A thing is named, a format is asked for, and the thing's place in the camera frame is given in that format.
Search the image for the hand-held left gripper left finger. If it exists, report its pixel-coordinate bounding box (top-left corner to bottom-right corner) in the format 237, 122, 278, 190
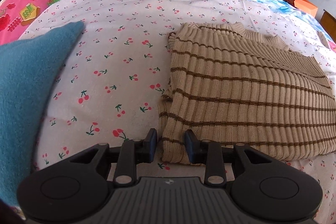
67, 128, 158, 186

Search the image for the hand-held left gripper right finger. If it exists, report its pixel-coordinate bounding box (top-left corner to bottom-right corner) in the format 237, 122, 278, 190
184, 130, 285, 186

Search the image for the beige brown striped sweater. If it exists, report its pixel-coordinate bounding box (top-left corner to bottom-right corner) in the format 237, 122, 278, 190
157, 22, 336, 165

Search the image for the white cherry print sheet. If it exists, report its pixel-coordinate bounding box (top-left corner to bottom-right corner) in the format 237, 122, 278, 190
20, 0, 336, 216

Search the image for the teal fleece cloth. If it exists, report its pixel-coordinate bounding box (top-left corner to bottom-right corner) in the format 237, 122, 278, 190
0, 21, 85, 207

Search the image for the orange paper bag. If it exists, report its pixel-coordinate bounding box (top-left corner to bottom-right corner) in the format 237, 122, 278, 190
285, 0, 319, 16

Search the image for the wooden bedside shelf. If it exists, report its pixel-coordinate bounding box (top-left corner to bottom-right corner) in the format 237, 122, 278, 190
320, 9, 336, 43

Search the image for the pink cartoon print bedsheet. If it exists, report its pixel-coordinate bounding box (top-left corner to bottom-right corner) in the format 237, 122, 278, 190
0, 0, 87, 46

